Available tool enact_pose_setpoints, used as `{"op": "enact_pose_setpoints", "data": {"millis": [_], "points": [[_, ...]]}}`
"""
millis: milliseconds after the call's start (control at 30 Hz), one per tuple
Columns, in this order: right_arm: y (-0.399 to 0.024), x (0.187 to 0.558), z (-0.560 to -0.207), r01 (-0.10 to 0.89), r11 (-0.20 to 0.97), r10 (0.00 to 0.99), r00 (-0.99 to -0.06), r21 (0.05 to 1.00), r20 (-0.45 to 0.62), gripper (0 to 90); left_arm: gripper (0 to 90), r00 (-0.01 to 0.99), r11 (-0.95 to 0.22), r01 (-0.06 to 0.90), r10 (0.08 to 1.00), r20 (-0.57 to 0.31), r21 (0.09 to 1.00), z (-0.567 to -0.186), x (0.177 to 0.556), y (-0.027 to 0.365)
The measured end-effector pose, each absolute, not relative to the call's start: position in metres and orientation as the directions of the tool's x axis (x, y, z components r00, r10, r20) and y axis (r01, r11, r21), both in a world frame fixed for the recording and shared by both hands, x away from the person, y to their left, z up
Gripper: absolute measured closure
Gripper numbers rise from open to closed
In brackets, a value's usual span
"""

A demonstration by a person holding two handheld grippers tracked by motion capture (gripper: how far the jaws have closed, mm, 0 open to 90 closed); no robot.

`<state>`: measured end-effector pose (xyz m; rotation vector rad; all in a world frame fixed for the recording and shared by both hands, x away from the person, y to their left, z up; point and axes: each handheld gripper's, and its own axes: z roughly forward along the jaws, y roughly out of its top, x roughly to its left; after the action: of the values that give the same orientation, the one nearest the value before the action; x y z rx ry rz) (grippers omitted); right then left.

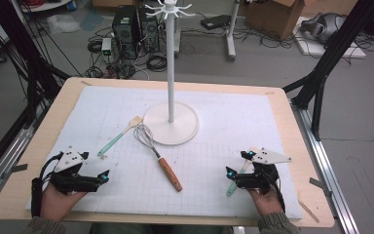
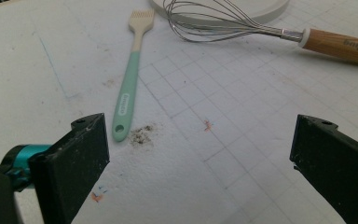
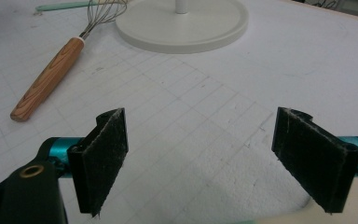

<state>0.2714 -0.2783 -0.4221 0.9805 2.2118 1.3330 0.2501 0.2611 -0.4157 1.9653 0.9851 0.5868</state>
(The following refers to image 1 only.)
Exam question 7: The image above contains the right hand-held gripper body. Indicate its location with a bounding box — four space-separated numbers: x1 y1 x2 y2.
235 147 292 196

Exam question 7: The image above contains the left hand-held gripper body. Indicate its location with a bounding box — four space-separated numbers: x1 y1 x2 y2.
50 147 100 196

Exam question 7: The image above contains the wire whisk with wooden handle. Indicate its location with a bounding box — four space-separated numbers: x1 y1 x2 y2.
132 124 183 193

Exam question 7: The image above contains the white utensil rack stand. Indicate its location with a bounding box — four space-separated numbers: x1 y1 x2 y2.
142 0 200 146

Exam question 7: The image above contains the person's left hand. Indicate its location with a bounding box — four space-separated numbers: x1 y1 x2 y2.
40 181 89 222

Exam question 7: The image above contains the person's right hand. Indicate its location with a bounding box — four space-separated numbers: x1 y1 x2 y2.
247 188 285 217

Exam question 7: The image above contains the white grid mat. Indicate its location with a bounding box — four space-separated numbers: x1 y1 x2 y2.
25 85 304 220

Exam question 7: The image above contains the wooden table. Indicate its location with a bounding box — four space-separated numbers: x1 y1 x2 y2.
0 76 335 228

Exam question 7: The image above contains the small white box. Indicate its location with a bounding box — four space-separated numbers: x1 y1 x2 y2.
100 37 113 57

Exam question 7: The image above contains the white metal stand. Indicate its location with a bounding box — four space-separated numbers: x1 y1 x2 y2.
225 0 242 61

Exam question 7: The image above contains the white floor board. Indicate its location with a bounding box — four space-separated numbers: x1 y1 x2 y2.
292 16 368 60

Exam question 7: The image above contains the black computer tower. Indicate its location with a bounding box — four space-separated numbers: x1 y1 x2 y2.
111 4 140 61
137 7 161 55

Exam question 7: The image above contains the clear plastic bag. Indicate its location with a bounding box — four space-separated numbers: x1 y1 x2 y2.
47 13 82 35

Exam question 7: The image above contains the blue cloth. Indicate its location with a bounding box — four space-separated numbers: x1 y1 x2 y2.
79 9 106 32

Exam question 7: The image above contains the flat black device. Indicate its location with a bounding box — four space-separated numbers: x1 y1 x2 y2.
200 14 232 31

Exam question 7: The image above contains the open cardboard box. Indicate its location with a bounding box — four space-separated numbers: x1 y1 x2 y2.
243 0 306 41

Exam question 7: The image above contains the grey and black device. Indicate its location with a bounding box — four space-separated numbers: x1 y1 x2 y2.
300 12 349 45

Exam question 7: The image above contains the round white table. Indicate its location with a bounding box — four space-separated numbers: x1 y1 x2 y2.
19 0 72 14

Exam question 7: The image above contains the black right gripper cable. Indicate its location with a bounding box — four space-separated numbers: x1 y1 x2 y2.
266 172 286 214

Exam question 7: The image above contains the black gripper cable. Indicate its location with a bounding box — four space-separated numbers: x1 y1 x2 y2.
30 152 62 218
266 172 286 214

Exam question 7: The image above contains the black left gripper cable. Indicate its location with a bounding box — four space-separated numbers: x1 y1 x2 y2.
30 152 62 218

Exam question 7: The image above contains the grey metal bracket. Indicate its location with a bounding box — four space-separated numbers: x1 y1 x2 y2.
309 176 333 198
1 163 28 179

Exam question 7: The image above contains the aluminium rail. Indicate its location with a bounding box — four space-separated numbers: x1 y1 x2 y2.
290 101 359 234
0 106 37 213

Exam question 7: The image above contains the black metal frame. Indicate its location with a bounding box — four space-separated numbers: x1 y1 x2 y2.
281 0 374 142
0 0 71 184

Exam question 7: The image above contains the coiled black cable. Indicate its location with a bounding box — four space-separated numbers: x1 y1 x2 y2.
146 55 168 73

